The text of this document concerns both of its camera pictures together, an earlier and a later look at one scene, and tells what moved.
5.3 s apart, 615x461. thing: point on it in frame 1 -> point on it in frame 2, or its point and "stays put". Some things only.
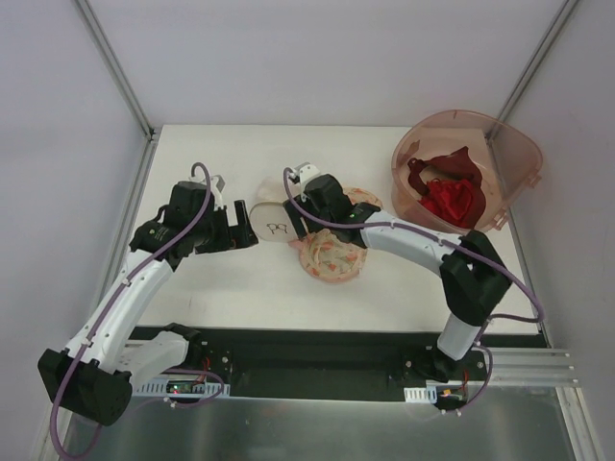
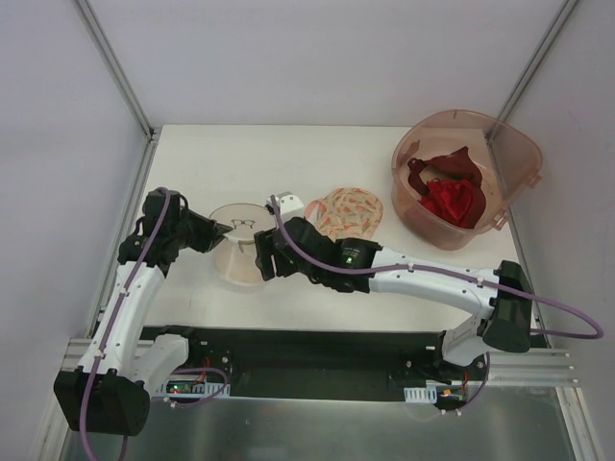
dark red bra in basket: x=454 y=166 stays put
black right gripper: x=296 y=212 -> x=268 y=256
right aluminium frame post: x=537 y=58 stays put
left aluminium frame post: x=110 y=58 stays put
